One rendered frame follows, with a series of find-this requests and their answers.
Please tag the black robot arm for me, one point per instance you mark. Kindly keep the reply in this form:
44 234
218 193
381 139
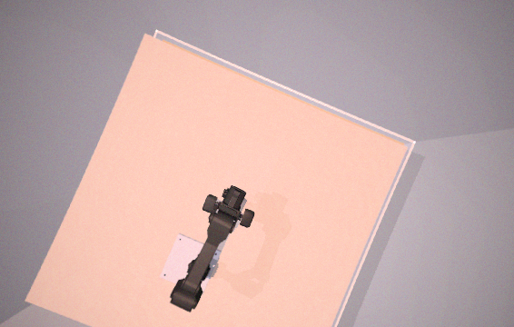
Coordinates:
188 291

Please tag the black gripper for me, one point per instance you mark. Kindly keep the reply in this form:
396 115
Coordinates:
246 218

